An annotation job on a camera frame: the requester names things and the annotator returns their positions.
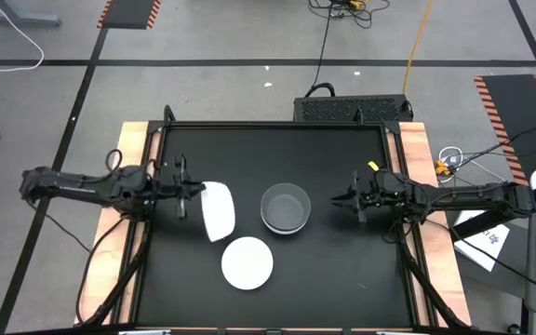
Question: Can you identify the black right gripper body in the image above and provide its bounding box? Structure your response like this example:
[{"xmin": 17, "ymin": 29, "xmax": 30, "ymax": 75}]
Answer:
[{"xmin": 350, "ymin": 168, "xmax": 391, "ymax": 224}]

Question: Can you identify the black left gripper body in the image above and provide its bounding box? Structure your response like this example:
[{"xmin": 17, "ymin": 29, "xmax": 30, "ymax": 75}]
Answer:
[{"xmin": 154, "ymin": 154, "xmax": 189, "ymax": 221}]

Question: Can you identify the dark grey bowl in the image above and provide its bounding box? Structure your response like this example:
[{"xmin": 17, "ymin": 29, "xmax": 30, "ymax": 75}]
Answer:
[{"xmin": 260, "ymin": 181, "xmax": 313, "ymax": 233}]

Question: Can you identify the black computer case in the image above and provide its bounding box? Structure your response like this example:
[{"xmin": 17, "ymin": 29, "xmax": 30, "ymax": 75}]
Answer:
[{"xmin": 293, "ymin": 94, "xmax": 414, "ymax": 124}]

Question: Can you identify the black table mat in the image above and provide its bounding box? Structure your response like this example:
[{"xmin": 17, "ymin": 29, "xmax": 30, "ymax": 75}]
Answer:
[{"xmin": 136, "ymin": 126, "xmax": 412, "ymax": 328}]

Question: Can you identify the white paper sheet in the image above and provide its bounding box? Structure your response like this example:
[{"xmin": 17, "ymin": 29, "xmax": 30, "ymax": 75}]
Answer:
[{"xmin": 452, "ymin": 209, "xmax": 512, "ymax": 273}]

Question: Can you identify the black hazard-striped floor mat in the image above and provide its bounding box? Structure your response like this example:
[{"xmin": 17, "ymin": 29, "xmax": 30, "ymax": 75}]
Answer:
[
  {"xmin": 96, "ymin": 0, "xmax": 163, "ymax": 31},
  {"xmin": 474, "ymin": 74, "xmax": 536, "ymax": 195}
]

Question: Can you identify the grey table foot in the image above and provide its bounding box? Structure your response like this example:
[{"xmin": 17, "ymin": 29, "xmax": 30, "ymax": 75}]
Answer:
[{"xmin": 0, "ymin": 0, "xmax": 61, "ymax": 27}]

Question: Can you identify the white coiled cable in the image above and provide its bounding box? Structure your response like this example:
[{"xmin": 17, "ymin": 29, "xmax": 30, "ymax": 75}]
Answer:
[{"xmin": 437, "ymin": 145, "xmax": 465, "ymax": 169}]

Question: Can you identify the black table frame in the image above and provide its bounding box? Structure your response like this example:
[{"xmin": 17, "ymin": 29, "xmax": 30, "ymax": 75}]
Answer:
[{"xmin": 126, "ymin": 104, "xmax": 422, "ymax": 330}]

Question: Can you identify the black sleeved cable bundle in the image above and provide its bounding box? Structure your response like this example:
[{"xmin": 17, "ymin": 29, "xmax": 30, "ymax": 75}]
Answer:
[
  {"xmin": 394, "ymin": 218, "xmax": 468, "ymax": 330},
  {"xmin": 81, "ymin": 218, "xmax": 154, "ymax": 327}
]

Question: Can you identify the thin black floor cable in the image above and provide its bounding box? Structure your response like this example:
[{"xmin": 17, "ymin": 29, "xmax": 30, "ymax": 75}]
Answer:
[{"xmin": 25, "ymin": 200, "xmax": 93, "ymax": 255}]

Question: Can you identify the thin black looped cable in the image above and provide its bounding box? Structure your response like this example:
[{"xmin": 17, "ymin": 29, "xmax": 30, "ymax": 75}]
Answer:
[{"xmin": 74, "ymin": 216, "xmax": 127, "ymax": 325}]

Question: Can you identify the long black cable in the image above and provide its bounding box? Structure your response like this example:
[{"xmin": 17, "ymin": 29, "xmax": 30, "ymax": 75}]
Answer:
[{"xmin": 451, "ymin": 120, "xmax": 536, "ymax": 168}]

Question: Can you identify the black power cable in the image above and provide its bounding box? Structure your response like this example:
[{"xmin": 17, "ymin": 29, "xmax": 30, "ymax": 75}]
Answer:
[{"xmin": 303, "ymin": 7, "xmax": 339, "ymax": 99}]

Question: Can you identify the black desk cable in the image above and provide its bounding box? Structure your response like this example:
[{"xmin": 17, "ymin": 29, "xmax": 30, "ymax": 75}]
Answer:
[{"xmin": 451, "ymin": 225, "xmax": 536, "ymax": 302}]

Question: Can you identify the yellow cable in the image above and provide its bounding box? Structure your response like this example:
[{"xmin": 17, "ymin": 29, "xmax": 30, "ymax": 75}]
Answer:
[{"xmin": 402, "ymin": 0, "xmax": 436, "ymax": 96}]

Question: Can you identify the tangled black cable bundle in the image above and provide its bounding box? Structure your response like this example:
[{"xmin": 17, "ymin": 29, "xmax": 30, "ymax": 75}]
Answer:
[{"xmin": 308, "ymin": 0, "xmax": 392, "ymax": 30}]

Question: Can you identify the white floor cable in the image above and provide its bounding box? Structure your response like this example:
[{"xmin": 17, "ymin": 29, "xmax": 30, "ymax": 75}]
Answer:
[{"xmin": 0, "ymin": 0, "xmax": 46, "ymax": 74}]

